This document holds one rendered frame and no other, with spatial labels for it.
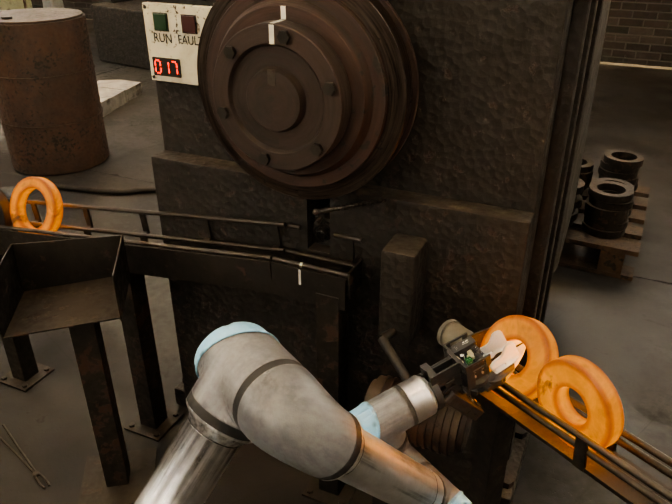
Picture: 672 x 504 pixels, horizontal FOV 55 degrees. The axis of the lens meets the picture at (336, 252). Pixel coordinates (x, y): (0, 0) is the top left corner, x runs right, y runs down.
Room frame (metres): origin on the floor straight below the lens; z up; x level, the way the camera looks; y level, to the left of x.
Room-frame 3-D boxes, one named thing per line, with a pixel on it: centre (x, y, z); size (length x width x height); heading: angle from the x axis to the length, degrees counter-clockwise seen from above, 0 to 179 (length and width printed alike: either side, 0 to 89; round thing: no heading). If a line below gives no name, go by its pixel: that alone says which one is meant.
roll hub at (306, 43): (1.23, 0.11, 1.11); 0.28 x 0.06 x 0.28; 66
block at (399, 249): (1.24, -0.15, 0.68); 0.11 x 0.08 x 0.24; 156
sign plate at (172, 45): (1.56, 0.33, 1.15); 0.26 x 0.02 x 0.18; 66
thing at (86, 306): (1.31, 0.64, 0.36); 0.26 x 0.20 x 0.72; 101
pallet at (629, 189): (3.03, -0.92, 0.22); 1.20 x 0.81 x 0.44; 64
